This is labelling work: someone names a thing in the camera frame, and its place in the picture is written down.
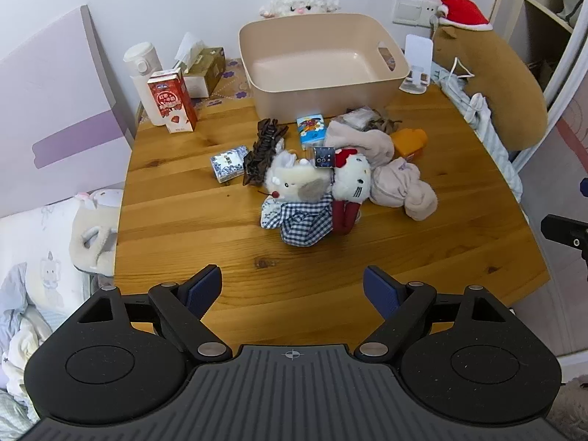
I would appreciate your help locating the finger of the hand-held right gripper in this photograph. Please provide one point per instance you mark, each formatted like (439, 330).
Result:
(562, 229)

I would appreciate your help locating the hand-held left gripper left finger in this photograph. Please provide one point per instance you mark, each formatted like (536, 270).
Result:
(204, 287)

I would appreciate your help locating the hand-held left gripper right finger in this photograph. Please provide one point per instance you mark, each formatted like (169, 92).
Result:
(381, 294)

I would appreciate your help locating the white cat plush toy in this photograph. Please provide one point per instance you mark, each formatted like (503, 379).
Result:
(351, 177)

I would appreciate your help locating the blue white patterned box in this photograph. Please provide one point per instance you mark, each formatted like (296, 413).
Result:
(229, 163)

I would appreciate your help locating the mouse plush gingham dress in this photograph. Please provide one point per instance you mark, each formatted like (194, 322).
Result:
(294, 183)

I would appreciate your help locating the beige cloth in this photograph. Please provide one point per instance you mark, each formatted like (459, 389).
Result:
(363, 144)

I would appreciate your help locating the brown hair claw clip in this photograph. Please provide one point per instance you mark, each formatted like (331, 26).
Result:
(262, 147)

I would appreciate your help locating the orange block toy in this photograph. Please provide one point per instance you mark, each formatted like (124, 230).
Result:
(409, 142)

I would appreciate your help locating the clear plastic bag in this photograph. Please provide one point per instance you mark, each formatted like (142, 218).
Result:
(358, 118)

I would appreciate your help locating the beige plastic bin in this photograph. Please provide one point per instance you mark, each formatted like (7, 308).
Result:
(321, 62)

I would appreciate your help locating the wooden desktop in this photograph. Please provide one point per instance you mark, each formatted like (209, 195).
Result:
(183, 220)

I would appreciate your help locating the beige plush toy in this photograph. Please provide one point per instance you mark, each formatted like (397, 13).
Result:
(92, 229)

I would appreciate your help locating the small dark square box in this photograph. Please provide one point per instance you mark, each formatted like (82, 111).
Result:
(324, 156)

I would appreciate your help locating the brown plush cushion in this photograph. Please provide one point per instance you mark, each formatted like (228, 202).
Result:
(500, 82)

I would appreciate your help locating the beige fluffy rug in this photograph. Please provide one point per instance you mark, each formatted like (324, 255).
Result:
(572, 404)

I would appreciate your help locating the blue cartoon tissue packet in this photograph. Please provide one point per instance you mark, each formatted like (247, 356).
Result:
(311, 129)

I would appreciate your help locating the red milk carton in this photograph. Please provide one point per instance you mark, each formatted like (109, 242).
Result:
(172, 101)

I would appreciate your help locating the crumpled white blue bedding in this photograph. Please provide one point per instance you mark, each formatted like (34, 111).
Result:
(23, 344)

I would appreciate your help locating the white shelf unit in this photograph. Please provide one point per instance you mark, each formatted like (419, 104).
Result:
(542, 32)

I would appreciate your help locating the purple floral table mat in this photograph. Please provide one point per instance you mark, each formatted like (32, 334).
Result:
(232, 80)

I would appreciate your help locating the gold tissue box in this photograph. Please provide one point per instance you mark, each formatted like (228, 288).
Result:
(206, 66)

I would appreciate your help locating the white phone stand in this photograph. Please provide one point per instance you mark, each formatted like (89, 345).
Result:
(418, 53)

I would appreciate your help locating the white thermos bottle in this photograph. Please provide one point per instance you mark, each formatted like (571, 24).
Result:
(142, 62)

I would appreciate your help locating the purple white board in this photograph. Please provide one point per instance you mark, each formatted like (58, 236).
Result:
(59, 101)

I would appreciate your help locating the red plush hat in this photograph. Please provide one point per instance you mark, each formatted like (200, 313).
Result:
(461, 11)

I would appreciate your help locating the white charger plug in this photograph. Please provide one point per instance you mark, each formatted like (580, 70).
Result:
(434, 22)

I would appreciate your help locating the white wall socket panel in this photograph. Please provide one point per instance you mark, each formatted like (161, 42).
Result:
(409, 9)

